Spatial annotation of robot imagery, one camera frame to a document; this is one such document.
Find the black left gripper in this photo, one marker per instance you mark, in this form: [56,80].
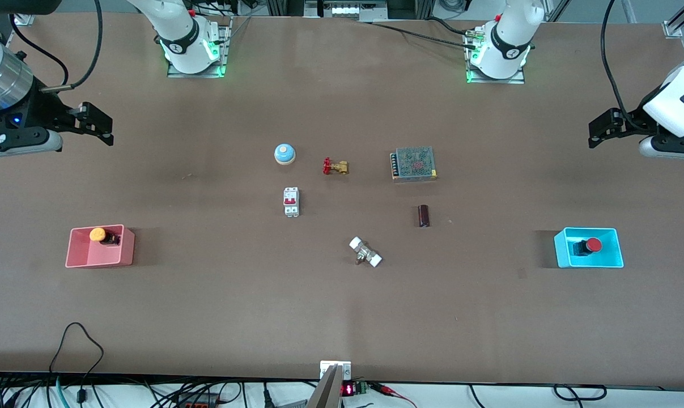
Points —
[627,121]

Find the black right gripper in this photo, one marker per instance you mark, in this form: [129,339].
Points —
[42,109]

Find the yellow push button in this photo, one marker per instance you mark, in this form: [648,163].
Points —
[98,234]

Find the red push button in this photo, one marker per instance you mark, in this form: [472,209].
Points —
[594,245]

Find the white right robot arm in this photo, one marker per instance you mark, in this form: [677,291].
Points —
[188,45]

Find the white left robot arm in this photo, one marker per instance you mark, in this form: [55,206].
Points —
[506,51]

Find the cyan plastic box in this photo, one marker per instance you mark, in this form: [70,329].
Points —
[608,258]

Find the pink plastic box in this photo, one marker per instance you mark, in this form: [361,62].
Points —
[92,258]

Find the blue service bell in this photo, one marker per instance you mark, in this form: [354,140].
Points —
[284,154]

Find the metal mesh power supply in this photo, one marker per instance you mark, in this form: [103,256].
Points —
[414,163]

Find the dark red cylindrical capacitor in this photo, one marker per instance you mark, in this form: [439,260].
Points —
[424,216]

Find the white circuit breaker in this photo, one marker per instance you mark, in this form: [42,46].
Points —
[291,202]

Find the silver valve white caps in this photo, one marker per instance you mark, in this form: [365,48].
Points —
[365,252]

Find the red alligator clip lead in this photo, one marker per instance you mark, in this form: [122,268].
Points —
[393,391]

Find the red digit display module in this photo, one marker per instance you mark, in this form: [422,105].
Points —
[350,389]

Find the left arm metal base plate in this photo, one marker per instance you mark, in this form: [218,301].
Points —
[520,79]

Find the aluminium profile post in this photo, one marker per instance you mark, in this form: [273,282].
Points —
[24,20]
[679,22]

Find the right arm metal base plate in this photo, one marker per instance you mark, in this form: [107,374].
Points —
[224,54]

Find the silver aluminium frame equipment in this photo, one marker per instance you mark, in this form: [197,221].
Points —
[346,9]

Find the grey metal bracket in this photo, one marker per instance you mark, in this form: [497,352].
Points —
[326,391]

